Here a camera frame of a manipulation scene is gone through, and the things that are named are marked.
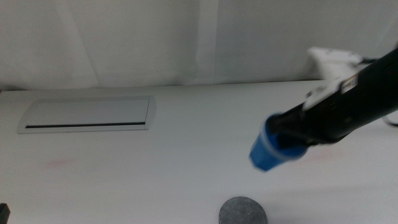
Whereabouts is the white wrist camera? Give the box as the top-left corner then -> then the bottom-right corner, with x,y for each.
302,46 -> 364,111

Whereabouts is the white backdrop curtain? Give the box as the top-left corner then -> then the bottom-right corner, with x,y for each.
0,0 -> 398,91

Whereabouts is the black cable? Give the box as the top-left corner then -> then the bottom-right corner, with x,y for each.
383,115 -> 398,128

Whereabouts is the round grey cup mat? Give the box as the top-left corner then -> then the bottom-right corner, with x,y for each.
218,196 -> 269,224

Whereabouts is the blue plastic cup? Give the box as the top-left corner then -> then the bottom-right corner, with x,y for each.
248,112 -> 309,172

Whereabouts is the grey cable tray flap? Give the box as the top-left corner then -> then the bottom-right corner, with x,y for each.
17,95 -> 157,135

